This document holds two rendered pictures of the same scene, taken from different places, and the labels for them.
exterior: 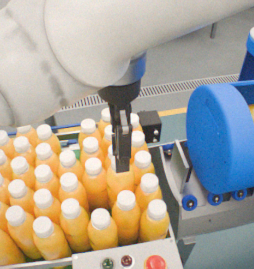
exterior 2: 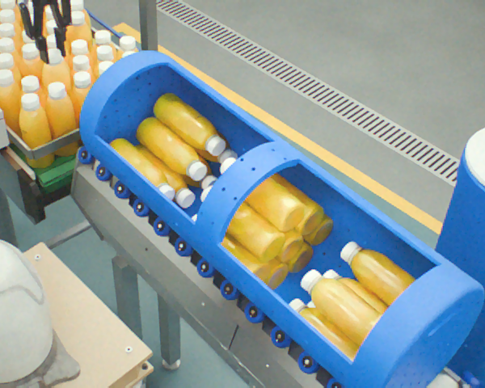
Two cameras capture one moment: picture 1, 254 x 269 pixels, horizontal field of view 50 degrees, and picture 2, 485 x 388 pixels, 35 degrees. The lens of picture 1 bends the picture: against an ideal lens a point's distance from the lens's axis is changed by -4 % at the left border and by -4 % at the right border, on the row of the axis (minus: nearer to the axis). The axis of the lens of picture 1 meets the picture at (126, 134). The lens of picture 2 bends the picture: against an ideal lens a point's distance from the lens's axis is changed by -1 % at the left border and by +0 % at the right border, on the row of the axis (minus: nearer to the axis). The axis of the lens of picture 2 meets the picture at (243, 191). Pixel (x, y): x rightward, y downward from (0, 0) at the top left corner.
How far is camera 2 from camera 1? 1.61 m
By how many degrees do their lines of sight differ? 39
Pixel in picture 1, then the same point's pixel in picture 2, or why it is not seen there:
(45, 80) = not seen: outside the picture
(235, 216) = (117, 224)
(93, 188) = not seen: hidden behind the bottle
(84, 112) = (368, 147)
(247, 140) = (99, 96)
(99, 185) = not seen: hidden behind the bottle
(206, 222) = (94, 201)
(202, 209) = (93, 177)
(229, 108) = (118, 65)
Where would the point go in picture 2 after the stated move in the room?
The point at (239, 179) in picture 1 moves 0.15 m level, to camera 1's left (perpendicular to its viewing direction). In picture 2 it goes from (86, 134) to (60, 97)
